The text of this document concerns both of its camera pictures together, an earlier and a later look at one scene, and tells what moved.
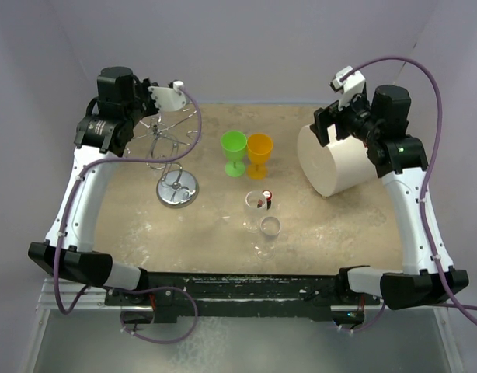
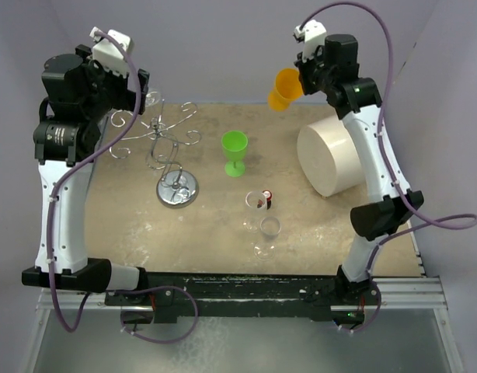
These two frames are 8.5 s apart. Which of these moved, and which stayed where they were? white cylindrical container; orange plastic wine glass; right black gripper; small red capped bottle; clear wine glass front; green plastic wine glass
Moved: right black gripper; orange plastic wine glass
Stayed: small red capped bottle; green plastic wine glass; white cylindrical container; clear wine glass front
